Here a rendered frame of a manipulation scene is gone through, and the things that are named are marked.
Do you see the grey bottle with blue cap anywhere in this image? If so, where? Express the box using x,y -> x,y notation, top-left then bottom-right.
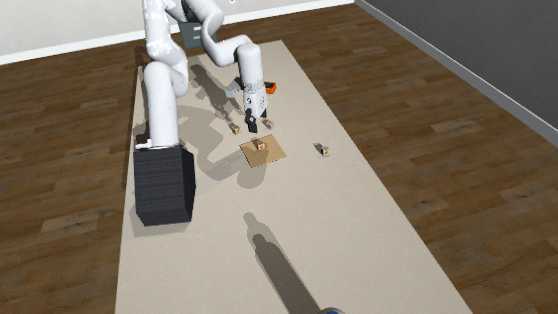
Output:
318,307 -> 345,314

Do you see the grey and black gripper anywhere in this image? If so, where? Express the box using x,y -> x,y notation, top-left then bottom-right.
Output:
242,84 -> 268,133

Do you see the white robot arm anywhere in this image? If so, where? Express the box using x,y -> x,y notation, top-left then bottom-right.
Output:
136,0 -> 264,151

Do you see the tan flat square mat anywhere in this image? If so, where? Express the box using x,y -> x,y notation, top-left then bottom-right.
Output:
240,135 -> 287,169

